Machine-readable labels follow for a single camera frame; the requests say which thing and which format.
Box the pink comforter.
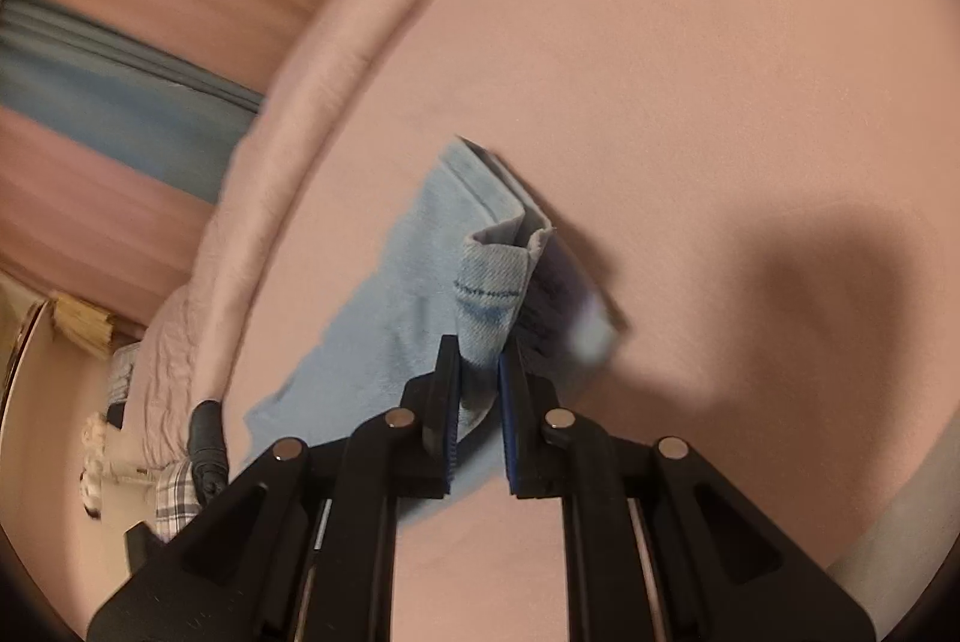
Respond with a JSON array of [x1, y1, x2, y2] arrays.
[[124, 0, 537, 485]]

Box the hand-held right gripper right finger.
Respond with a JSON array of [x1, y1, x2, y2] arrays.
[[497, 337, 877, 642]]

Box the blue curtain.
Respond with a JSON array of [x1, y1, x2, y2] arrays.
[[0, 0, 267, 208]]

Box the plaid cloth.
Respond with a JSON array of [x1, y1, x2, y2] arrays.
[[154, 458, 207, 542]]

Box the pink bed sheet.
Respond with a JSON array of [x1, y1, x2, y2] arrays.
[[225, 0, 960, 642]]

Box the light blue denim pants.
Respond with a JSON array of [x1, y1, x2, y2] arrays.
[[244, 136, 620, 534]]

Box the small checked cloth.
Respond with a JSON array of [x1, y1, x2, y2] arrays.
[[105, 342, 140, 429]]

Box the white fluffy object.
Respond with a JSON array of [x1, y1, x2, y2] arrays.
[[79, 413, 113, 523]]

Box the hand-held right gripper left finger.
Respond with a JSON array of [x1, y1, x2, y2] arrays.
[[86, 334, 460, 642]]

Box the yellowish paper stack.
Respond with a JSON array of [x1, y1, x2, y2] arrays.
[[52, 293, 117, 358]]

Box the dark grey ribbed object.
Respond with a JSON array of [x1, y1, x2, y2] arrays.
[[187, 398, 230, 508]]

